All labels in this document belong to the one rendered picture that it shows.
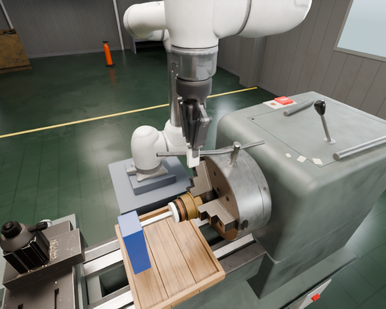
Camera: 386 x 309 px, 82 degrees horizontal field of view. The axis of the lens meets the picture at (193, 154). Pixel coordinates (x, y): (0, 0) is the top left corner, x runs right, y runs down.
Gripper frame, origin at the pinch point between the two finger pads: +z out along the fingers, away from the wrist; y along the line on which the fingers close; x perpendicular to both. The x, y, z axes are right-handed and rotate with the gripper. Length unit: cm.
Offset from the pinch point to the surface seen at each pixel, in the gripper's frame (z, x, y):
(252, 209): 18.4, 15.0, 10.4
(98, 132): 134, -19, -267
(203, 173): 16.2, 7.9, -8.0
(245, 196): 14.5, 13.5, 7.9
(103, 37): 97, 73, -801
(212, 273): 44.4, 2.2, 11.5
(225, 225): 22.5, 6.5, 9.5
